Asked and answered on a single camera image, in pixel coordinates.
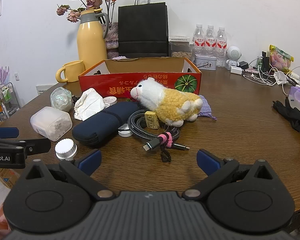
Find white and yellow plush sheep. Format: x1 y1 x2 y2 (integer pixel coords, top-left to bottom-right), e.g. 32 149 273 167
130 78 203 127

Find purple wall sticker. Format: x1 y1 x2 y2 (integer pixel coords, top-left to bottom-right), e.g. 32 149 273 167
0 57 10 85

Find purple knitted cloth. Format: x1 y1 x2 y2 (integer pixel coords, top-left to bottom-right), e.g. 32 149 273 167
197 94 217 120

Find iridescent bubble wrap ball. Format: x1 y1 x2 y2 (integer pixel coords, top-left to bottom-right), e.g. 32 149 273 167
51 87 72 112

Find navy zip pouch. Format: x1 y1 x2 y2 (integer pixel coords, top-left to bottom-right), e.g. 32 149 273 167
72 103 140 147

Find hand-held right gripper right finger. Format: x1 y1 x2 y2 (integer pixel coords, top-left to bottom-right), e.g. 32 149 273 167
181 149 278 202

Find white printed box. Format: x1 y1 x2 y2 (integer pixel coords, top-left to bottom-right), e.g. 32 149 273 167
36 84 57 95

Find white flat lid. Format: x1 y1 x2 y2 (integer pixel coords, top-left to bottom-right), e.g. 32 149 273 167
118 124 133 137

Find grey braided cable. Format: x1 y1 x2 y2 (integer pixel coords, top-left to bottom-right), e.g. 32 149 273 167
127 110 190 153

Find pink hair tie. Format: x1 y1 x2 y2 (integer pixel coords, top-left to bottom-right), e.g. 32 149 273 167
158 132 173 147

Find clear container of nuts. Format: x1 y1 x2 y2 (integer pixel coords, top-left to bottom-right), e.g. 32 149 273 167
169 36 193 58

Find small yellow box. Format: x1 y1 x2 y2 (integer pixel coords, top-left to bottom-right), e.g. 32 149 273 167
144 111 160 130

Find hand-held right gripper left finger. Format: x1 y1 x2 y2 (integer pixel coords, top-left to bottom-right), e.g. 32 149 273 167
22 149 115 202

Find yellow thermos jug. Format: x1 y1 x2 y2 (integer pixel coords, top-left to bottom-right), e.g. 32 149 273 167
77 8 110 70

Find thin black cord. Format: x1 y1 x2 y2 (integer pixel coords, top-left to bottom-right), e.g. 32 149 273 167
160 145 172 163

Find grey tin box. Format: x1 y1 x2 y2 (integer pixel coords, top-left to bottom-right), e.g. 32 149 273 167
192 54 217 71

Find translucent cotton swab container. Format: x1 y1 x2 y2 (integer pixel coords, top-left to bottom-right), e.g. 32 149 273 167
30 106 72 142

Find black gloves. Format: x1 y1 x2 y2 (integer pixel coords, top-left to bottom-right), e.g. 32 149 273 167
272 97 300 138

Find white robot toy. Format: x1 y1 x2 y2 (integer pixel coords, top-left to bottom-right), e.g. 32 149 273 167
225 46 242 68

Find white round disc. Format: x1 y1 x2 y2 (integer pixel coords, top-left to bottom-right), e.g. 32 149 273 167
102 96 117 108

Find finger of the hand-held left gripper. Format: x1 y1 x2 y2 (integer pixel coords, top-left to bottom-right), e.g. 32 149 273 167
0 137 52 158
0 127 19 139

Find yellow mug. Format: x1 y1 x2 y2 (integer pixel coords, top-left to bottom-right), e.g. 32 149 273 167
56 60 85 83

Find red rose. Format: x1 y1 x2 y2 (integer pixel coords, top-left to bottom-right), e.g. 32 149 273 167
124 90 136 103

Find purple knit vase wrap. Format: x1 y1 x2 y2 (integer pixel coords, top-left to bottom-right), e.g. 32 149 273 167
105 22 119 59

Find red cardboard box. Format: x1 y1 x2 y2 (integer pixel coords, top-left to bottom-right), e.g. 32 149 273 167
78 56 202 100

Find wire rack with bottles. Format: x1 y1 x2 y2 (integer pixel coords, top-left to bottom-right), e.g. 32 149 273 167
0 82 22 128

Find white paper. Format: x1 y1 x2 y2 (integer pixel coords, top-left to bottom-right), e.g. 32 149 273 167
74 88 107 120

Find tangle of white cables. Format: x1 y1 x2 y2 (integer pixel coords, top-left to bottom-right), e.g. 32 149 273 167
242 55 300 87

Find red label water bottle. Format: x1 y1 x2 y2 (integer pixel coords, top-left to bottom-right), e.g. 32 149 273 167
216 26 227 67
205 25 217 55
193 24 205 55

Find dark upright box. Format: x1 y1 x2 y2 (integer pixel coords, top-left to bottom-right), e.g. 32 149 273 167
261 51 270 73

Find cardboard box with blue print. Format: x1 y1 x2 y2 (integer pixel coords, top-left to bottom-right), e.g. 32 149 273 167
0 167 20 189

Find white ribbed jar cap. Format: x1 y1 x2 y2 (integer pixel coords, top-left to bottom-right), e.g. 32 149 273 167
55 139 78 160

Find yellow snack packet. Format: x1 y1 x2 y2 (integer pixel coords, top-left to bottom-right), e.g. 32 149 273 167
269 45 295 73

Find dried rose bouquet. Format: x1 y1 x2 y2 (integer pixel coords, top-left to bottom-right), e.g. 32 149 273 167
56 0 118 30

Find black paper bag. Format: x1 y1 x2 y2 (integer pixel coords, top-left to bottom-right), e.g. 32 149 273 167
117 0 169 58

